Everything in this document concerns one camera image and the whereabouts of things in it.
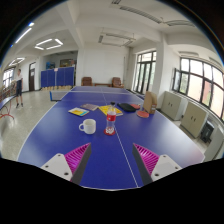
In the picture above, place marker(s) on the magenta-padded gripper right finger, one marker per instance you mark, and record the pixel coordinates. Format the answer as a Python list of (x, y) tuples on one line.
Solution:
[(146, 159)]

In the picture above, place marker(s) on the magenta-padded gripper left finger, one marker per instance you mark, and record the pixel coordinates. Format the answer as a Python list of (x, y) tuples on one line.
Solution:
[(77, 159)]

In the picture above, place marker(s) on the clear red-labelled water bottle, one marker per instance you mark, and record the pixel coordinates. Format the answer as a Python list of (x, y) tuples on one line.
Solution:
[(111, 118)]

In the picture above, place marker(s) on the white mug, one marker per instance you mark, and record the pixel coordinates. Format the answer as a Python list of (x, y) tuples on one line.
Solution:
[(89, 126)]

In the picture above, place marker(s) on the red table tennis paddle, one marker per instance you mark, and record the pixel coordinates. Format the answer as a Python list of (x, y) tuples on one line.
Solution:
[(136, 106), (143, 114)]

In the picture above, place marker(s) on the yellow and blue book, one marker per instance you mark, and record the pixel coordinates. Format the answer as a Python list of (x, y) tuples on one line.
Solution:
[(78, 111)]

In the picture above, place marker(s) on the grey thin booklet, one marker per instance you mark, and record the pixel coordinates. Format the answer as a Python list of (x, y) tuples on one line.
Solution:
[(89, 107)]

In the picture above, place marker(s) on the black paddle case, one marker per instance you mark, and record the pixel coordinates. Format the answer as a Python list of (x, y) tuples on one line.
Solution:
[(126, 107)]

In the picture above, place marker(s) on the large yellow book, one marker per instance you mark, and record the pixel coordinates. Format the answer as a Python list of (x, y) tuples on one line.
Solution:
[(104, 110)]

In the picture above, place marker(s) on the brown cardboard box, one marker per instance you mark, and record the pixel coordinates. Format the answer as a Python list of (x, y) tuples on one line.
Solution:
[(150, 102)]

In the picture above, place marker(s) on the cream storage cabinet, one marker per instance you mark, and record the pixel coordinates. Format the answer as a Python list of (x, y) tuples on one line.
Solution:
[(171, 105), (194, 118)]

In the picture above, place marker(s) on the glossy blue table tennis table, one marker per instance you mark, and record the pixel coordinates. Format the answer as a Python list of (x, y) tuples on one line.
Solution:
[(59, 95)]

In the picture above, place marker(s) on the brown armchair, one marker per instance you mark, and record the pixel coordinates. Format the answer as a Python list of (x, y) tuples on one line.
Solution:
[(117, 82), (86, 81)]

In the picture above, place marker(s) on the folded blue table tennis tables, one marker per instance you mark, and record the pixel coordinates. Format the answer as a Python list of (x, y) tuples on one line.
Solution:
[(57, 77)]

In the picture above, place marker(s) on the black-framed glass doors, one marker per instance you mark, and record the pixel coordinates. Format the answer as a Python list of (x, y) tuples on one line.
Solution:
[(145, 72)]

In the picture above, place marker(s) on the black-framed windows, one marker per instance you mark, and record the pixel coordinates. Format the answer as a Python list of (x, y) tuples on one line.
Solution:
[(196, 85)]

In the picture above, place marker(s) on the red-legged table tennis table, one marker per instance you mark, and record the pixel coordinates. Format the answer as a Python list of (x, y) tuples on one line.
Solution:
[(5, 103)]

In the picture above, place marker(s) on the person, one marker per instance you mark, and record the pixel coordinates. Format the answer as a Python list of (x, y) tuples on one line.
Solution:
[(19, 86)]

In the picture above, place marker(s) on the dark brown door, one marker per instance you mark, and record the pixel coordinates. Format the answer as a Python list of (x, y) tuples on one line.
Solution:
[(32, 77)]

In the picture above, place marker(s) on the ceiling light strips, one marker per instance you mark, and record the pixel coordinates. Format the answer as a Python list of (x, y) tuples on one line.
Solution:
[(44, 42)]

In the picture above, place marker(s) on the ceiling air conditioner unit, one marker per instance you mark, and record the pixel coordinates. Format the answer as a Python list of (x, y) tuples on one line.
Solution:
[(116, 39)]

